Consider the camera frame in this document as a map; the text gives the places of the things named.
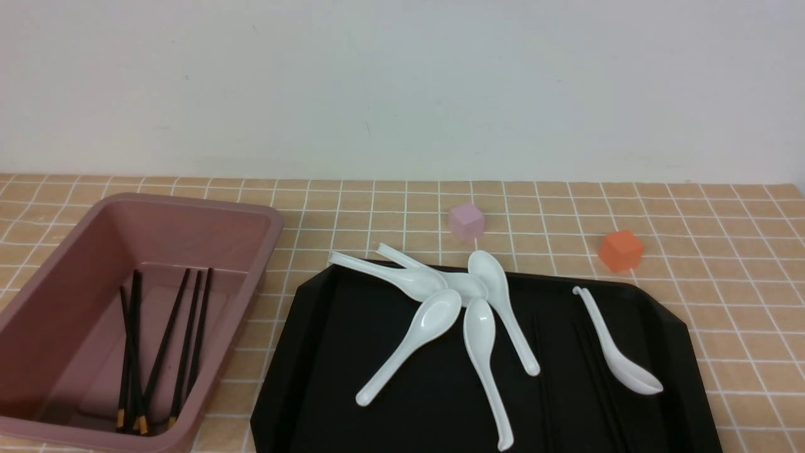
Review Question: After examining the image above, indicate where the black chopstick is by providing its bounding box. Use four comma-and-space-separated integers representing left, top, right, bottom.
572, 321, 624, 452
581, 327, 636, 452
531, 315, 555, 452
185, 267, 214, 399
167, 270, 203, 430
139, 265, 194, 437
130, 269, 148, 435
116, 286, 130, 433

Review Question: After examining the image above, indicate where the white spoon far left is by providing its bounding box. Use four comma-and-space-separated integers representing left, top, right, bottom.
330, 250, 448, 302

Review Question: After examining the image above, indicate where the white spoon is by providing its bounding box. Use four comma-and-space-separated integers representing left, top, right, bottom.
468, 250, 541, 376
330, 250, 448, 302
355, 289, 461, 406
463, 298, 514, 451
572, 286, 664, 395
376, 243, 490, 303

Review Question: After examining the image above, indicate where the pink cube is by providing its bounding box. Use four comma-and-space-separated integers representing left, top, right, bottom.
448, 203, 486, 243

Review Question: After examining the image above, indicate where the white spoon centre right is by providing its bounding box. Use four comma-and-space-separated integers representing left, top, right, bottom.
468, 250, 541, 376

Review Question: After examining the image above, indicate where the white spoon upper middle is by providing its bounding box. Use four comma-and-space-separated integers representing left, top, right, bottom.
376, 243, 490, 303

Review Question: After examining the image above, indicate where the white spoon lower left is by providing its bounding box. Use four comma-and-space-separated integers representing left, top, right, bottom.
355, 289, 461, 406

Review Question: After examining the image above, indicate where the white spoon lower centre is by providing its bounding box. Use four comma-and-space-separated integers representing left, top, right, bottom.
463, 298, 514, 451

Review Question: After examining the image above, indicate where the black plastic tray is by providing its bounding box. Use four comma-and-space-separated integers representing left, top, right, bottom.
251, 265, 722, 452

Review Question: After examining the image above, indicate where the orange cube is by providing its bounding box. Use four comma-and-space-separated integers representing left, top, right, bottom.
598, 230, 645, 273

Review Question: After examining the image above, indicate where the white spoon far right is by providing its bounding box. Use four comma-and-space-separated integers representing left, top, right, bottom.
572, 286, 664, 395

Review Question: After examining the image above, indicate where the pink plastic bin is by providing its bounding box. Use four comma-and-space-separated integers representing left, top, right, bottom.
1, 193, 284, 452

